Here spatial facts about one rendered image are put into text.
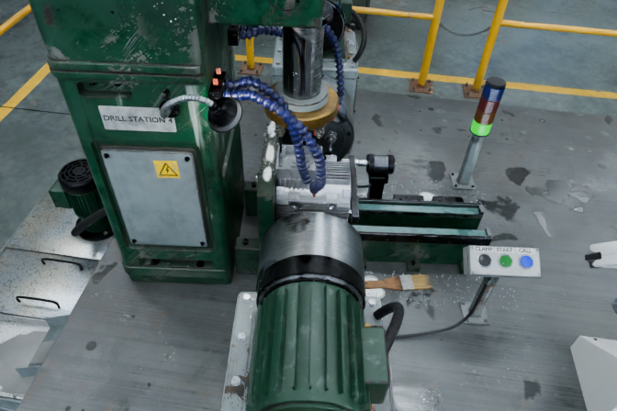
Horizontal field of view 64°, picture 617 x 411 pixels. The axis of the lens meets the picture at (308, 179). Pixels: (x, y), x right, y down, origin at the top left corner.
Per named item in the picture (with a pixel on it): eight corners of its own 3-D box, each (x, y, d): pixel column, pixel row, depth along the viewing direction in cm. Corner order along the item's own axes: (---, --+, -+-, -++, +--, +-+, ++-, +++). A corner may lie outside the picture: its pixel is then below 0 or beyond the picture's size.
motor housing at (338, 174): (275, 238, 139) (274, 190, 126) (279, 191, 153) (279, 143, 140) (346, 240, 139) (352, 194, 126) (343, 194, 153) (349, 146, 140)
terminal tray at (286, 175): (275, 189, 132) (275, 169, 127) (278, 162, 139) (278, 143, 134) (320, 191, 132) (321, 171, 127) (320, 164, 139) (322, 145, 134)
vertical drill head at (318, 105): (262, 165, 121) (253, -38, 88) (268, 121, 134) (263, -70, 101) (335, 168, 121) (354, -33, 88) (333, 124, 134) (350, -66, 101)
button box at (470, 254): (463, 276, 121) (470, 274, 116) (462, 247, 123) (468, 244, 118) (532, 278, 122) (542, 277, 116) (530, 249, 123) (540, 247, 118)
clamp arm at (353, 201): (345, 161, 152) (348, 223, 133) (346, 154, 150) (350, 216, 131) (356, 161, 152) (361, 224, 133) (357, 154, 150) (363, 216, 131)
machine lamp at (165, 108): (147, 151, 92) (132, 94, 83) (162, 116, 100) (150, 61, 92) (243, 155, 92) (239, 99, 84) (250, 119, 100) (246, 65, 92)
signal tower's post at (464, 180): (453, 189, 173) (486, 88, 145) (448, 173, 179) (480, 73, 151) (476, 190, 174) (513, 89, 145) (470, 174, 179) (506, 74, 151)
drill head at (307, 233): (249, 395, 107) (242, 338, 90) (263, 261, 134) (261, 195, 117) (364, 400, 107) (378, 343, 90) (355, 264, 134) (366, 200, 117)
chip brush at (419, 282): (363, 293, 141) (364, 292, 140) (360, 279, 144) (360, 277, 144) (432, 289, 143) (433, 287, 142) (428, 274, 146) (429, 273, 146)
